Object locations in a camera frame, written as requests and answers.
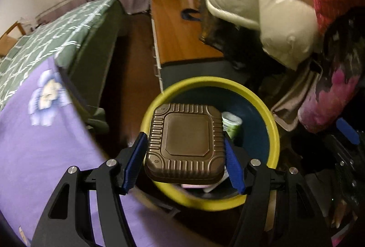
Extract green white round container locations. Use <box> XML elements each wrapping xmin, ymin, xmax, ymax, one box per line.
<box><xmin>222</xmin><ymin>112</ymin><xmax>243</xmax><ymax>142</ymax></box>

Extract dark blue strap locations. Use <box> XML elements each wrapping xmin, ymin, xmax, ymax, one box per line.
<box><xmin>181</xmin><ymin>8</ymin><xmax>204</xmax><ymax>21</ymax></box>

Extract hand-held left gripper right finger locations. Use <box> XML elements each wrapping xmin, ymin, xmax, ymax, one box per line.
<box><xmin>224</xmin><ymin>137</ymin><xmax>333</xmax><ymax>247</ymax></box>

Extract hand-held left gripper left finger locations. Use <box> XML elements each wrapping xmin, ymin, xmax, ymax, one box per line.
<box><xmin>30</xmin><ymin>131</ymin><xmax>149</xmax><ymax>247</ymax></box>

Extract wooden desk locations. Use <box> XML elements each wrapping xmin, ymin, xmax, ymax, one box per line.
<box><xmin>148</xmin><ymin>0</ymin><xmax>226</xmax><ymax>94</ymax></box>

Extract green plaid blanket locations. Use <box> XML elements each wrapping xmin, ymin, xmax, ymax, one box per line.
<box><xmin>0</xmin><ymin>0</ymin><xmax>120</xmax><ymax>111</ymax></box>

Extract dark brown bag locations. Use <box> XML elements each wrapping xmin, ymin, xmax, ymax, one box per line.
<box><xmin>198</xmin><ymin>12</ymin><xmax>286</xmax><ymax>76</ymax></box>

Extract cream puffer jacket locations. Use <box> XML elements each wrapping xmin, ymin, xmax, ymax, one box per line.
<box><xmin>204</xmin><ymin>0</ymin><xmax>324</xmax><ymax>71</ymax></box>

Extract dark ribbed plastic tray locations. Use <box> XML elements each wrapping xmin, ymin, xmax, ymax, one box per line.
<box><xmin>145</xmin><ymin>103</ymin><xmax>226</xmax><ymax>185</ymax></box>

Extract purple floral tablecloth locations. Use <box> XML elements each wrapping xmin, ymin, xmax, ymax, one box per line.
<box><xmin>0</xmin><ymin>56</ymin><xmax>177</xmax><ymax>247</ymax></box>

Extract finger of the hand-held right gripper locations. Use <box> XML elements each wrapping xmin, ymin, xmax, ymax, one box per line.
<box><xmin>335</xmin><ymin>117</ymin><xmax>360</xmax><ymax>145</ymax></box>

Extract wooden bed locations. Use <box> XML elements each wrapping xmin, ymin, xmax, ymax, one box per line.
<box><xmin>0</xmin><ymin>0</ymin><xmax>127</xmax><ymax>125</ymax></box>

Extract beige cloth bag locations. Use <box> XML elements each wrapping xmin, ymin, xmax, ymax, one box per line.
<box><xmin>269</xmin><ymin>62</ymin><xmax>324</xmax><ymax>132</ymax></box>

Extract yellow rimmed trash bin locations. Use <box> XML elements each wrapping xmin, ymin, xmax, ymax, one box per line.
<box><xmin>141</xmin><ymin>76</ymin><xmax>281</xmax><ymax>212</ymax></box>

